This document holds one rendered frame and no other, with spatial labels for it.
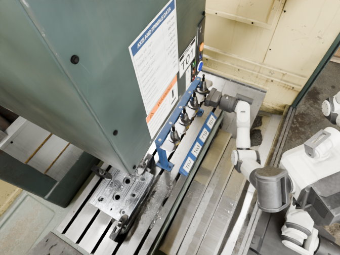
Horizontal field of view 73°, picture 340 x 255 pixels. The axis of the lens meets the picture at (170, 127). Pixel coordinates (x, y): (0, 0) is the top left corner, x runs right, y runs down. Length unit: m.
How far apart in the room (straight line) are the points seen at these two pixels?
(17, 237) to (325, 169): 1.83
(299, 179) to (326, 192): 0.09
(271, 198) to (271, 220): 1.19
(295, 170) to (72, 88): 0.86
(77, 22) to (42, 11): 0.05
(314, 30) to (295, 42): 0.11
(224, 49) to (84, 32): 1.43
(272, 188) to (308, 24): 0.88
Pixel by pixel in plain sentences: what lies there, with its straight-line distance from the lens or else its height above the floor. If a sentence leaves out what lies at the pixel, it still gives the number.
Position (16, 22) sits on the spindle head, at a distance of 0.30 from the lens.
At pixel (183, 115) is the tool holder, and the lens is 1.12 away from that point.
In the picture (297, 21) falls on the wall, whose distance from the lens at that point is 1.47.
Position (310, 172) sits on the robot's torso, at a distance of 1.02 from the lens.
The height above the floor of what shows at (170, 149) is 1.22.
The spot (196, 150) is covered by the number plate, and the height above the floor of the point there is 0.94.
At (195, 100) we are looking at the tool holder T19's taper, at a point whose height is 1.27.
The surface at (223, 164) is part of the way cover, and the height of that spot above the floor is 0.74.
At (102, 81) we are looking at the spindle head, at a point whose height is 1.96.
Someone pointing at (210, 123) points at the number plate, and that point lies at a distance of 1.50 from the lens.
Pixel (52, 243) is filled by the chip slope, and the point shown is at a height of 0.65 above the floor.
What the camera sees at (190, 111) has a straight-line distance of 1.21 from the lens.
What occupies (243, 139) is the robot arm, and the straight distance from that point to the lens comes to 1.25.
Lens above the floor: 2.21
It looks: 59 degrees down
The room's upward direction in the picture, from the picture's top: 7 degrees counter-clockwise
